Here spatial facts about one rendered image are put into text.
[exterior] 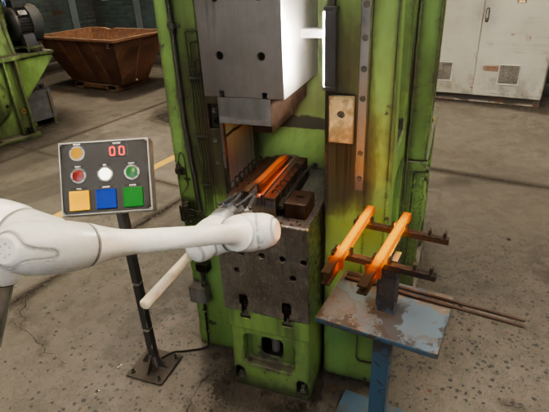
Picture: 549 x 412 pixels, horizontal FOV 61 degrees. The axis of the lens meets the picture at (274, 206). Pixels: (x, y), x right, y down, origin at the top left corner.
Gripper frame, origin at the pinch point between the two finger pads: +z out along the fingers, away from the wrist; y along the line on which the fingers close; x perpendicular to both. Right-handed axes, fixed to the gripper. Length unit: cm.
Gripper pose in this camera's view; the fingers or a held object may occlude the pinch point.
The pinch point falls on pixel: (250, 191)
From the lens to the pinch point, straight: 171.6
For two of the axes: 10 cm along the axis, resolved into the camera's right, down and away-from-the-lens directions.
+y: 9.3, 1.3, -3.3
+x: -0.5, -8.8, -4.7
